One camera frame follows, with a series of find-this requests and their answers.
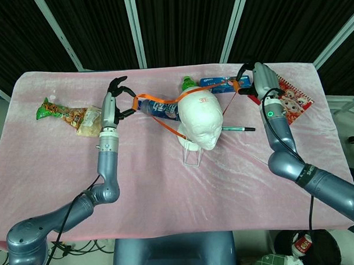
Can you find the left black grey robot hand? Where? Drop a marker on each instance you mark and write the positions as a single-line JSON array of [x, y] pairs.
[[108, 111]]

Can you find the right black grey robot hand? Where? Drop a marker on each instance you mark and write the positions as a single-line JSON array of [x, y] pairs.
[[265, 80]]

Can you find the clear silver-framed badge holder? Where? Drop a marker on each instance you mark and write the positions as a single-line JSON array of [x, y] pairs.
[[191, 166]]

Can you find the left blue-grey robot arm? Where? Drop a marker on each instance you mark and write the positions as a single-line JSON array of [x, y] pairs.
[[108, 161]]

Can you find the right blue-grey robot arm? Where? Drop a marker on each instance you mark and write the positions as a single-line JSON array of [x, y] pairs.
[[327, 185]]

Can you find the white foam mannequin head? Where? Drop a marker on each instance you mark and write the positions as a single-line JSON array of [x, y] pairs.
[[199, 117]]

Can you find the green orange snack bag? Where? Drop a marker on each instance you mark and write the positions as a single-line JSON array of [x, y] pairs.
[[77, 115]]

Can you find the red desk calendar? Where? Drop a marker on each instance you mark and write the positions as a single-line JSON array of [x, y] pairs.
[[295, 102]]

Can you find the blue Oreo cookie box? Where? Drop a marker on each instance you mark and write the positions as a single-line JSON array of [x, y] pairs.
[[216, 82]]

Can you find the blue drink bottle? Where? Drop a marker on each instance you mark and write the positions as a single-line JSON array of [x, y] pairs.
[[161, 108]]

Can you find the green marker pen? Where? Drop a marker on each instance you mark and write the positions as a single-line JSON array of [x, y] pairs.
[[238, 129]]

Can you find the green capped bottle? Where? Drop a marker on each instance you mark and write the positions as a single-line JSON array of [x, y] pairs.
[[188, 84]]

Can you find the pink velvet table cloth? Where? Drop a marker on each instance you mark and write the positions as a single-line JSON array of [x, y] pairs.
[[167, 196]]

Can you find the blue-grey robot torso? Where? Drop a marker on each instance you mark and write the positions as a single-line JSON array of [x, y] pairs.
[[169, 255]]

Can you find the red white can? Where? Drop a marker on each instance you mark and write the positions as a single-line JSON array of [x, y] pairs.
[[301, 244]]

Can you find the green checkered bag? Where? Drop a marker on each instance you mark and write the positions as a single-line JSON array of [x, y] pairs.
[[274, 261]]

